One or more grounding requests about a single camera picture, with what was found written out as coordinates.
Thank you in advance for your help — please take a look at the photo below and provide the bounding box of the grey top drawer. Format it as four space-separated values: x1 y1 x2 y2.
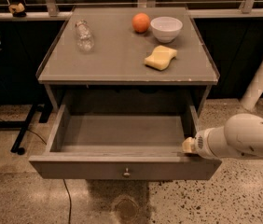
29 105 221 180

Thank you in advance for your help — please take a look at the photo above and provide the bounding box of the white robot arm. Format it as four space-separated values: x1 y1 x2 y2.
182 61 263 160

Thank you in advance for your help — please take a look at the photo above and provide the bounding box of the grey drawer cabinet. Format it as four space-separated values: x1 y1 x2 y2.
35 6 221 117

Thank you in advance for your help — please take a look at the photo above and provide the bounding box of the yellow sponge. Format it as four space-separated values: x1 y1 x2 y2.
144 45 177 71

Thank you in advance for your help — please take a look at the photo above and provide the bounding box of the round floor drain cover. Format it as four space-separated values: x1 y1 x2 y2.
114 198 138 222

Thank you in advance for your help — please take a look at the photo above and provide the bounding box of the white bowl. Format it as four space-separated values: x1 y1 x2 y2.
150 17 183 43

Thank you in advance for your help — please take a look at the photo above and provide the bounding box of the orange fruit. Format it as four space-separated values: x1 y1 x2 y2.
131 13 150 33

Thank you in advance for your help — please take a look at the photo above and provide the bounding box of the clear plastic bottle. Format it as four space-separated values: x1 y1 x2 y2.
75 20 94 52

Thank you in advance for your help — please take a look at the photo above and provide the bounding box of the metal window railing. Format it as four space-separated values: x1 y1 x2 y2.
0 0 263 21

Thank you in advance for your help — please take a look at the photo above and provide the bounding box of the small yellow black object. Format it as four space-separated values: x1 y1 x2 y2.
8 2 26 17

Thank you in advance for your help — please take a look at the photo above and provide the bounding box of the black desk leg frame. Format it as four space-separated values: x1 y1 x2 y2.
0 105 52 155

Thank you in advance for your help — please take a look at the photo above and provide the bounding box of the black floor cable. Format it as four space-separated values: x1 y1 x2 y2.
0 105 73 224

